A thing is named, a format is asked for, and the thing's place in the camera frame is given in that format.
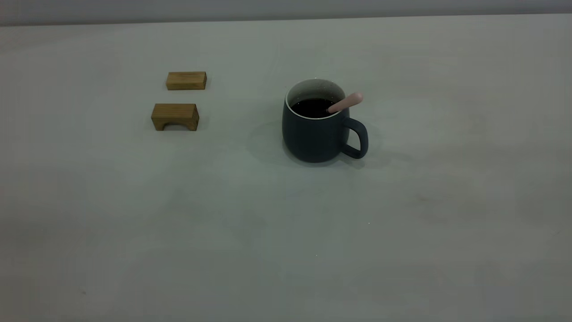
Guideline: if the dark grey ceramic mug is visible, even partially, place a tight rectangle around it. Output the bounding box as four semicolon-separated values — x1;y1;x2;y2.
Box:
282;78;370;163

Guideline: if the pink handled metal spoon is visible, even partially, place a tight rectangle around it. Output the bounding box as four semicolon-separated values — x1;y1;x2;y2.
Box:
327;91;364;114

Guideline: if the arched wooden block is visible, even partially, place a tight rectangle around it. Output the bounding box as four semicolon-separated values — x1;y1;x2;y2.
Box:
151;103;200;132

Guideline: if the flat wooden block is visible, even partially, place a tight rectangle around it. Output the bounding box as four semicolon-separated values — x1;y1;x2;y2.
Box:
166;71;207;91

